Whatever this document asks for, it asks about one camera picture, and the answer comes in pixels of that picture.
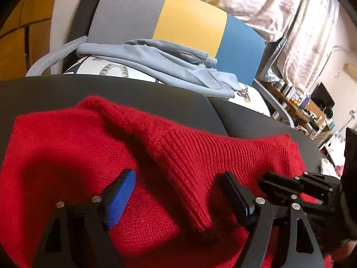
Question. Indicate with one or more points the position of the white printed seat cushion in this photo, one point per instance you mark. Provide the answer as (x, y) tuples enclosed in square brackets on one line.
[(111, 69)]

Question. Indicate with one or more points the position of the beige patterned curtain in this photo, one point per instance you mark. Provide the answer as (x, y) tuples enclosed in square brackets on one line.
[(312, 33)]

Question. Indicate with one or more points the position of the white pink fabric pile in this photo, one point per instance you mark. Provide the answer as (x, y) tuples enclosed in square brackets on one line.
[(329, 167)]

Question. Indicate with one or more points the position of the blue box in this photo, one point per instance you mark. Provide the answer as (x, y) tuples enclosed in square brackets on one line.
[(305, 102)]

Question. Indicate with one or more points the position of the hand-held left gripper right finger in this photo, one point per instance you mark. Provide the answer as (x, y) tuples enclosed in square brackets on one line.
[(237, 195)]

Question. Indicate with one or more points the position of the red knitted sweater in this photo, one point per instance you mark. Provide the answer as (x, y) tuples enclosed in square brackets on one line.
[(69, 145)]

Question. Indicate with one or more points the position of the person's right hand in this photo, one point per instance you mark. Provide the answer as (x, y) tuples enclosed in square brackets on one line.
[(348, 252)]

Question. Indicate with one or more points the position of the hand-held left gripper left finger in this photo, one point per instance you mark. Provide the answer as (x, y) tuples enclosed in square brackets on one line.
[(120, 201)]

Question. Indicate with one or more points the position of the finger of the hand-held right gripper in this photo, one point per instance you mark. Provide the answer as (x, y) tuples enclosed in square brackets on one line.
[(279, 185), (318, 184)]

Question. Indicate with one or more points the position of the cluttered wooden shelf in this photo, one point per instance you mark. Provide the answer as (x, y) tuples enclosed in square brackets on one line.
[(315, 111)]

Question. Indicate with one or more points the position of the black monitor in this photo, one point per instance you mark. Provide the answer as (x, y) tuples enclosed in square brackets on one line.
[(322, 96)]

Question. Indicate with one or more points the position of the grey yellow blue office chair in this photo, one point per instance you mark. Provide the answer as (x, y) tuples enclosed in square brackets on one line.
[(125, 14)]

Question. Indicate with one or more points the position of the wooden wall shelf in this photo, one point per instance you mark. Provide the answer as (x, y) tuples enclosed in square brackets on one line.
[(351, 68)]

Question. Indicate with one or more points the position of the wooden wardrobe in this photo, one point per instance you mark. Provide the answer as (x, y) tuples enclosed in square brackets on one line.
[(14, 50)]

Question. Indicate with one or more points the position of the light blue hoodie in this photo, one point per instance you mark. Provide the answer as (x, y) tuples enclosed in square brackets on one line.
[(156, 61)]

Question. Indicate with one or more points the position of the dark grey rolled mat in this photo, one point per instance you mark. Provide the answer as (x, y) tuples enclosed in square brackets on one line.
[(83, 11)]

